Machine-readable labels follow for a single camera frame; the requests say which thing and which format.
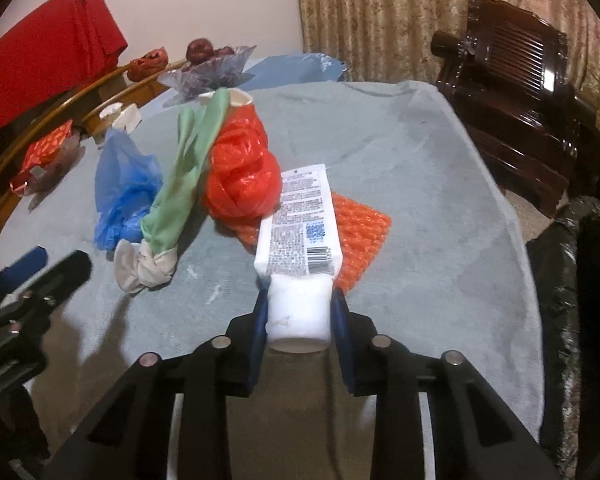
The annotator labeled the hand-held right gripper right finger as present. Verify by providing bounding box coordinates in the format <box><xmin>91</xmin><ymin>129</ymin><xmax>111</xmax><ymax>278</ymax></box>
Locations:
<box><xmin>329</xmin><ymin>287</ymin><xmax>548</xmax><ymax>480</ymax></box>

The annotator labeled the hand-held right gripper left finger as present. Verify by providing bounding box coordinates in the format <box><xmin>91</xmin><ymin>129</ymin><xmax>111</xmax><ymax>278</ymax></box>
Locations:
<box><xmin>42</xmin><ymin>285</ymin><xmax>272</xmax><ymax>480</ymax></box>

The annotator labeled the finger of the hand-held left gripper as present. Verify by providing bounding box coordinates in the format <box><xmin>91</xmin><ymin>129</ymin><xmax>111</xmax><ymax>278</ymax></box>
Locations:
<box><xmin>7</xmin><ymin>250</ymin><xmax>93</xmax><ymax>335</ymax></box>
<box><xmin>0</xmin><ymin>246</ymin><xmax>48</xmax><ymax>311</ymax></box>

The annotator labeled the blue plastic bag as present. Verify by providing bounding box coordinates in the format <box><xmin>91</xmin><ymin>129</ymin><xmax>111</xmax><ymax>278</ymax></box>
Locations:
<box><xmin>94</xmin><ymin>127</ymin><xmax>163</xmax><ymax>252</ymax></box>

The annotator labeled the white squeeze tube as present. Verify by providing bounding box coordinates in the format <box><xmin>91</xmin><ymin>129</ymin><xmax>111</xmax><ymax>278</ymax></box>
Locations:
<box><xmin>254</xmin><ymin>163</ymin><xmax>345</xmax><ymax>353</ymax></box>

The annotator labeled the orange bubble wrap sheet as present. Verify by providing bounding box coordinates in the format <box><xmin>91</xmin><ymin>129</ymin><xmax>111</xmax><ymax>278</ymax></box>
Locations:
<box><xmin>230</xmin><ymin>191</ymin><xmax>392</xmax><ymax>295</ymax></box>

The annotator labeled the red plastic bag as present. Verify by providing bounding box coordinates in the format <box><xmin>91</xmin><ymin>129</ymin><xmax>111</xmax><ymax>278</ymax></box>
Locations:
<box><xmin>202</xmin><ymin>105</ymin><xmax>282</xmax><ymax>221</ymax></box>

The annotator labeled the trash bin with black liner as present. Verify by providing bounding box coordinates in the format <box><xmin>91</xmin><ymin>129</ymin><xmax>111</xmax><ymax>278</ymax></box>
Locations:
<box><xmin>525</xmin><ymin>195</ymin><xmax>600</xmax><ymax>480</ymax></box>

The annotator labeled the white paper cup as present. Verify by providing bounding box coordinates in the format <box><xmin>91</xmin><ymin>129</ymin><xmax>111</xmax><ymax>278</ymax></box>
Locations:
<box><xmin>198</xmin><ymin>88</ymin><xmax>254</xmax><ymax>109</ymax></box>

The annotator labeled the red patterned packet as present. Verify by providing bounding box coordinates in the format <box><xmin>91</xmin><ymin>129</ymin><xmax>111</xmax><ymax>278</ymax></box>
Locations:
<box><xmin>11</xmin><ymin>120</ymin><xmax>74</xmax><ymax>193</ymax></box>

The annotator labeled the white tissue box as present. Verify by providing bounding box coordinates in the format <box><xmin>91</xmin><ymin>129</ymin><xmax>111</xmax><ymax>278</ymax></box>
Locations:
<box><xmin>99</xmin><ymin>102</ymin><xmax>143</xmax><ymax>133</ymax></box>

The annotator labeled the red cloth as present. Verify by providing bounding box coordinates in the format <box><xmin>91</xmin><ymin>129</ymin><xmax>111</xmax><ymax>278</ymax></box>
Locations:
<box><xmin>0</xmin><ymin>0</ymin><xmax>128</xmax><ymax>147</ymax></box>

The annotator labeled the orange-red plastic bag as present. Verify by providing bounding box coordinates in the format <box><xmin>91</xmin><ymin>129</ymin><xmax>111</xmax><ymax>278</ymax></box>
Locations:
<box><xmin>126</xmin><ymin>46</ymin><xmax>170</xmax><ymax>82</ymax></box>

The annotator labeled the glass fruit bowl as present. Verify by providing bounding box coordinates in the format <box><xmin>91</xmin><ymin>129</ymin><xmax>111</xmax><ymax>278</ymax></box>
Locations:
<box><xmin>157</xmin><ymin>45</ymin><xmax>257</xmax><ymax>107</ymax></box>

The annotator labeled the dark wooden armchair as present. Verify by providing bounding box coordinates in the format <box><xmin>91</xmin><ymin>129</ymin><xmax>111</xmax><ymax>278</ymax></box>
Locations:
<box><xmin>431</xmin><ymin>0</ymin><xmax>600</xmax><ymax>218</ymax></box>

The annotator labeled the floral beige curtain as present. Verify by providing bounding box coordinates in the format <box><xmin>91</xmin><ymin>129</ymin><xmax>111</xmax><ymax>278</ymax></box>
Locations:
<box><xmin>294</xmin><ymin>0</ymin><xmax>600</xmax><ymax>86</ymax></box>

